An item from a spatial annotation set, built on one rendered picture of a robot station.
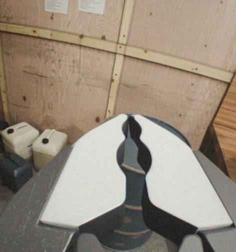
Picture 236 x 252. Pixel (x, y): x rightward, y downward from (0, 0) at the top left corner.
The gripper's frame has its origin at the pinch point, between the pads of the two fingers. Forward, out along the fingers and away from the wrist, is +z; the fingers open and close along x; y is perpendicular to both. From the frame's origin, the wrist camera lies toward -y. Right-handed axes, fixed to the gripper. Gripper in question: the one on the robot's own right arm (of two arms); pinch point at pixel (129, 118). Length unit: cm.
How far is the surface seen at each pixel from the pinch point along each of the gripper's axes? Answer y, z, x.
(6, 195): 134, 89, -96
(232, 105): 51, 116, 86
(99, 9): -8, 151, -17
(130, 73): 39, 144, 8
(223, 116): 61, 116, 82
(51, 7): -9, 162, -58
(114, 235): 123, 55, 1
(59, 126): 104, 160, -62
